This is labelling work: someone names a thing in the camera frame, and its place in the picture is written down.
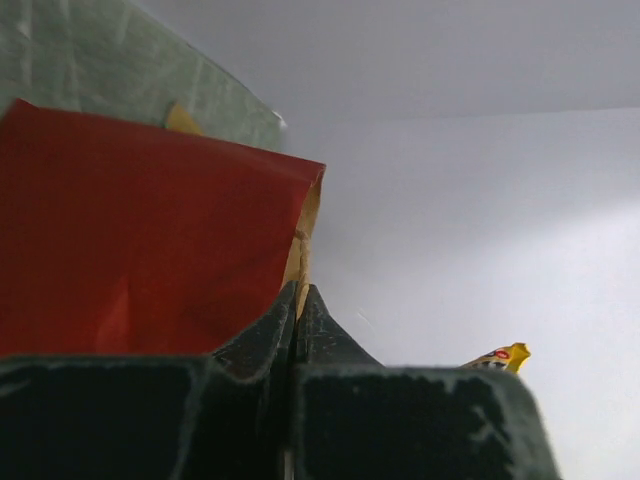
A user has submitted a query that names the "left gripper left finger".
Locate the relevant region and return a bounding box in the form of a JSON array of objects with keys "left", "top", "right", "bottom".
[{"left": 1, "top": 283, "right": 297, "bottom": 479}]

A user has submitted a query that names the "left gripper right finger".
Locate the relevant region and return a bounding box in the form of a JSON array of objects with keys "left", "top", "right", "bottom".
[{"left": 292, "top": 287, "right": 560, "bottom": 480}]

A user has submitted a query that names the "red brown paper bag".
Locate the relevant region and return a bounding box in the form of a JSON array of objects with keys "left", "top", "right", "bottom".
[{"left": 1, "top": 100, "right": 325, "bottom": 356}]

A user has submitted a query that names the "yellow candy packet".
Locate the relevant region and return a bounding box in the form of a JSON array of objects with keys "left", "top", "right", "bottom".
[{"left": 462, "top": 343, "right": 531, "bottom": 374}]

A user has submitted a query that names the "large yellow chips bag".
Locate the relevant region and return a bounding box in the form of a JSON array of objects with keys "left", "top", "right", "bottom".
[{"left": 164, "top": 102, "right": 204, "bottom": 136}]

